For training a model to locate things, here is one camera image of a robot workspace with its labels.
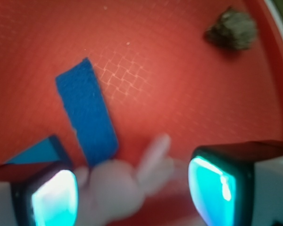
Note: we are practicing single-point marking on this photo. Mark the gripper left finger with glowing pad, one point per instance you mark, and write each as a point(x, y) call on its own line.
point(38, 194)

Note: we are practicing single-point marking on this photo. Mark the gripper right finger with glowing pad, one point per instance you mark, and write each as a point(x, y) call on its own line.
point(239, 184)

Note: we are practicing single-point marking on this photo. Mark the blue sponge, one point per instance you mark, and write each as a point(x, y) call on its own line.
point(86, 109)

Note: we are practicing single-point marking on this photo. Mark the blue rectangular block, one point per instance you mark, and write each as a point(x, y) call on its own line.
point(49, 149)

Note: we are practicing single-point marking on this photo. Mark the pink plush bunny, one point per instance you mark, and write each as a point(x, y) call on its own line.
point(115, 189)

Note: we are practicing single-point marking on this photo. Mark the red plastic tray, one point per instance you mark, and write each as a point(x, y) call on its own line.
point(156, 70)

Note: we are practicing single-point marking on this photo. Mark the brown rough rock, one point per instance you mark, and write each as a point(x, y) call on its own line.
point(233, 29)

